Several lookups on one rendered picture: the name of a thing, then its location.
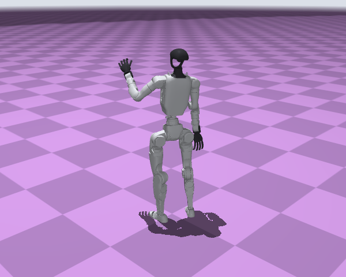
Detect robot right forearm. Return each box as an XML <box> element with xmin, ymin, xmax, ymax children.
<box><xmin>190</xmin><ymin>105</ymin><xmax>200</xmax><ymax>132</ymax></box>

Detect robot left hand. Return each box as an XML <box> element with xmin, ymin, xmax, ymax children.
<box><xmin>118</xmin><ymin>58</ymin><xmax>133</xmax><ymax>78</ymax></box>

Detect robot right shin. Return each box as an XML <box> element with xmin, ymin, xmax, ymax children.
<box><xmin>184</xmin><ymin>168</ymin><xmax>194</xmax><ymax>209</ymax></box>

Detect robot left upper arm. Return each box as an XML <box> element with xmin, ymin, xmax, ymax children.
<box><xmin>131</xmin><ymin>76</ymin><xmax>167</xmax><ymax>102</ymax></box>

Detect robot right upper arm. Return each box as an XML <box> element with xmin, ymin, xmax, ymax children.
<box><xmin>188</xmin><ymin>77</ymin><xmax>200</xmax><ymax>110</ymax></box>

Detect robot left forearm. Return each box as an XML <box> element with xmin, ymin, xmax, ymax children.
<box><xmin>125</xmin><ymin>73</ymin><xmax>138</xmax><ymax>98</ymax></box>

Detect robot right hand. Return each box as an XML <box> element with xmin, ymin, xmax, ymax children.
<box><xmin>192</xmin><ymin>126</ymin><xmax>204</xmax><ymax>151</ymax></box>

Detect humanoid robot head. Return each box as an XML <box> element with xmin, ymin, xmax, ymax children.
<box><xmin>170</xmin><ymin>48</ymin><xmax>189</xmax><ymax>78</ymax></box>

